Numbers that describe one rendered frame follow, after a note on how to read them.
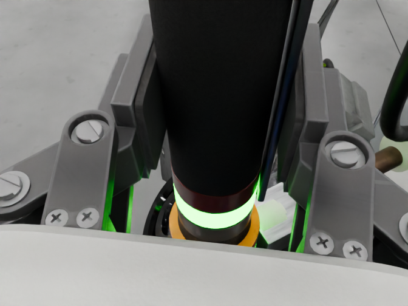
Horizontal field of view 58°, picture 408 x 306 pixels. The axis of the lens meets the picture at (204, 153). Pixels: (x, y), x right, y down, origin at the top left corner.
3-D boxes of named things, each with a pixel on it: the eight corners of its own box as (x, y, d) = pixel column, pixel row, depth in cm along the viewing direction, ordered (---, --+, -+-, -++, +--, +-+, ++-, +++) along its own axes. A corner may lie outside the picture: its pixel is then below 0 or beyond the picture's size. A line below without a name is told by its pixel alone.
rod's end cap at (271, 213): (269, 207, 23) (273, 191, 21) (288, 234, 22) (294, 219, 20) (241, 221, 22) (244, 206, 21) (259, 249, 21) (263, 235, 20)
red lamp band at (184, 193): (230, 131, 16) (232, 112, 15) (274, 190, 14) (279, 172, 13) (158, 161, 15) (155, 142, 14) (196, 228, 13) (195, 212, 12)
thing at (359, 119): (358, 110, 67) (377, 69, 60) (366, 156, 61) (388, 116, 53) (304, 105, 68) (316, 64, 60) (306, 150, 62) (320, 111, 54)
